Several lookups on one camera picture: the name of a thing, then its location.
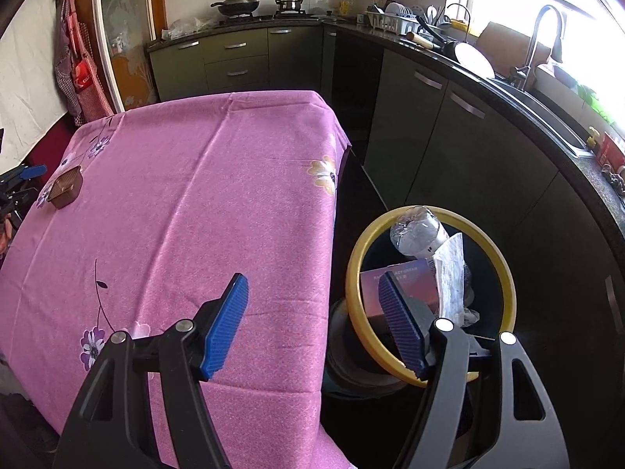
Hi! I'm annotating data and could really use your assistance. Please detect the purple cardboard box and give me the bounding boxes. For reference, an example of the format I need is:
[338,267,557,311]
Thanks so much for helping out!
[359,260,439,318]

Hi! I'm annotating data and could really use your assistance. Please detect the white paper receipt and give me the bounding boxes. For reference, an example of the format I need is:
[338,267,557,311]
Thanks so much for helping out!
[432,233,480,327]

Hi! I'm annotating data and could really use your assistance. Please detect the clear plastic water bottle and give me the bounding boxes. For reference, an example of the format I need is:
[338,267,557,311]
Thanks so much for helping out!
[390,206,449,260]

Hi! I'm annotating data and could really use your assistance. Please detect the yellow rimmed trash bin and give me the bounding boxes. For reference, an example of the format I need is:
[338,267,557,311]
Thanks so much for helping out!
[344,204,518,390]

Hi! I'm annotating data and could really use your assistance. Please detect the steel kitchen faucet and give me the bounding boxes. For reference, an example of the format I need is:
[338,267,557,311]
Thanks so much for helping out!
[511,4,564,91]

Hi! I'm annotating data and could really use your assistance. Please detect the small brown box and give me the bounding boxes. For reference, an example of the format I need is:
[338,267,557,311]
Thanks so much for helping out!
[48,166,84,209]

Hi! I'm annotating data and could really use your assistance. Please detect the white hanging sheet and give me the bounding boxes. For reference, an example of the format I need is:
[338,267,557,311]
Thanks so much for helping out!
[1,0,67,173]

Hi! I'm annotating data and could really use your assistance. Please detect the red checkered apron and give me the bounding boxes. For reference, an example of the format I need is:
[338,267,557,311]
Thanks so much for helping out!
[53,0,113,127]

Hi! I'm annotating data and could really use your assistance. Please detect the pink floral tablecloth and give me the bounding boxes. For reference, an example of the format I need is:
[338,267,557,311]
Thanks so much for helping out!
[1,90,348,468]

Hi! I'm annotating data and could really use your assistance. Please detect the glass sliding door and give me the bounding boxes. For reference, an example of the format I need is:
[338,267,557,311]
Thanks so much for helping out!
[92,0,157,112]

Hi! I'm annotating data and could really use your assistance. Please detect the dark counter cabinets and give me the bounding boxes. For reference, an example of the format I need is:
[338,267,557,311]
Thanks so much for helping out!
[332,28,624,465]

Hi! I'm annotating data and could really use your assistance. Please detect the plastic bag on counter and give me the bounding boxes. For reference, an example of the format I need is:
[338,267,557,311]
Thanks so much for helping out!
[161,17,218,40]

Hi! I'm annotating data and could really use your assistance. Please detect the steel sink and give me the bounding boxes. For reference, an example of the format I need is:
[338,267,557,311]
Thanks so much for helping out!
[491,79,590,158]

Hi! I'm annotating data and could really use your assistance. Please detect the black wok with lid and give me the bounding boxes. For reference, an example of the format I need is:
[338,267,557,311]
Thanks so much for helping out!
[211,0,259,17]

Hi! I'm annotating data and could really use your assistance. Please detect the black pan with white lid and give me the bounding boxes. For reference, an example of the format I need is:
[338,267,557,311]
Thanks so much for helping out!
[415,16,495,79]

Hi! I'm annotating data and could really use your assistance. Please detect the green lower cabinets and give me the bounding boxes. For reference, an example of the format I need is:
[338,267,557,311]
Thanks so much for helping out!
[148,19,336,102]

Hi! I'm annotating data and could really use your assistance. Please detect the wooden cutting board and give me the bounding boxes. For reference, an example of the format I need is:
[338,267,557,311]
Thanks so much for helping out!
[476,21,530,77]

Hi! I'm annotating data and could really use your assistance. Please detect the white dish rack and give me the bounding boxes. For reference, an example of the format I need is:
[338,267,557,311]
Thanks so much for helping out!
[366,6,420,36]

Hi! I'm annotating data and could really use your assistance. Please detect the small steel pot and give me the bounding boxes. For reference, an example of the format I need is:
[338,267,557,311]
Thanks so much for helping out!
[275,0,304,14]

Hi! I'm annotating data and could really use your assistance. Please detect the yellow oil bottle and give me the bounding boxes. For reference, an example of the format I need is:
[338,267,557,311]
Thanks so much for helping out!
[338,0,353,17]

